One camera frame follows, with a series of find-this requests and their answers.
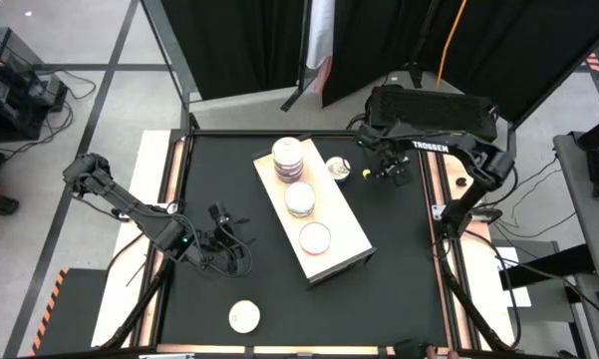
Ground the black flat bar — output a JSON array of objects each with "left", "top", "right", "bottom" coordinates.
[{"left": 497, "top": 242, "right": 595, "bottom": 291}]

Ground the grey side table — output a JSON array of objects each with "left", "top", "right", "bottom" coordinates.
[{"left": 551, "top": 132, "right": 599, "bottom": 359}]

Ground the black tripod stand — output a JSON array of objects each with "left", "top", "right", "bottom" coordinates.
[{"left": 407, "top": 0, "right": 443, "bottom": 90}]

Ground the black mesh equipment box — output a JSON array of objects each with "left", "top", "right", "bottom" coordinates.
[{"left": 367, "top": 84, "right": 499, "bottom": 146}]

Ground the black curtain frame bar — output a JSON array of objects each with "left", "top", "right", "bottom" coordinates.
[{"left": 505, "top": 24, "right": 599, "bottom": 160}]

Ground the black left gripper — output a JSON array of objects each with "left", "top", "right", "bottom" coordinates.
[{"left": 193, "top": 201, "right": 256, "bottom": 276}]

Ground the black mat hazard stripe edge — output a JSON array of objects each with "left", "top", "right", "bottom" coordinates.
[{"left": 29, "top": 267, "right": 110, "bottom": 358}]

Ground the dark handheld object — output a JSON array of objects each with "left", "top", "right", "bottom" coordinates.
[{"left": 392, "top": 338, "right": 428, "bottom": 359}]

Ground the wide black curtain panel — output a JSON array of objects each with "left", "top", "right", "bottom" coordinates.
[{"left": 322, "top": 0, "right": 599, "bottom": 126}]

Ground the yellow cable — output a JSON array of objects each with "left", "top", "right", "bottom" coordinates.
[{"left": 435, "top": 0, "right": 468, "bottom": 92}]

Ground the black table mat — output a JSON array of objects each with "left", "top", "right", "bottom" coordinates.
[{"left": 158, "top": 133, "right": 450, "bottom": 349}]

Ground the red label plain-lid can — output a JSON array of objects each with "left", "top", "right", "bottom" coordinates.
[{"left": 299, "top": 221, "right": 332, "bottom": 256}]

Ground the black table frame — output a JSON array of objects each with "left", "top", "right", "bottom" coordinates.
[{"left": 149, "top": 127, "right": 463, "bottom": 359}]

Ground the white paper sheet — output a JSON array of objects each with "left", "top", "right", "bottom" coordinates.
[{"left": 495, "top": 246, "right": 533, "bottom": 308}]

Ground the light wooden board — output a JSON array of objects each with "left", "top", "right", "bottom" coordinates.
[{"left": 251, "top": 133, "right": 378, "bottom": 286}]

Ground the black diagonal support strut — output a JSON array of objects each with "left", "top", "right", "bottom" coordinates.
[
  {"left": 99, "top": 238, "right": 175, "bottom": 350},
  {"left": 448, "top": 278, "right": 510, "bottom": 351}
]

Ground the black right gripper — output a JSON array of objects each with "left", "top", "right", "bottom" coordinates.
[{"left": 370, "top": 144, "right": 413, "bottom": 188}]

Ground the grey metal beam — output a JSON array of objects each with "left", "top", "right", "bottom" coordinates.
[{"left": 138, "top": 0, "right": 201, "bottom": 132}]

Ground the black equipment cart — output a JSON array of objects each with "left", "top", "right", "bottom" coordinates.
[{"left": 0, "top": 27, "right": 70, "bottom": 142}]

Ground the black curtain stand foot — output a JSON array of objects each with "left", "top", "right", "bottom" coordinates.
[{"left": 280, "top": 0, "right": 314, "bottom": 113}]

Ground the person's hand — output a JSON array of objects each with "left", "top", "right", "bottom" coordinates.
[{"left": 425, "top": 343, "right": 460, "bottom": 359}]

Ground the white pink cloth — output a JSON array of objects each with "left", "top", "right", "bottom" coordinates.
[{"left": 306, "top": 0, "right": 337, "bottom": 96}]

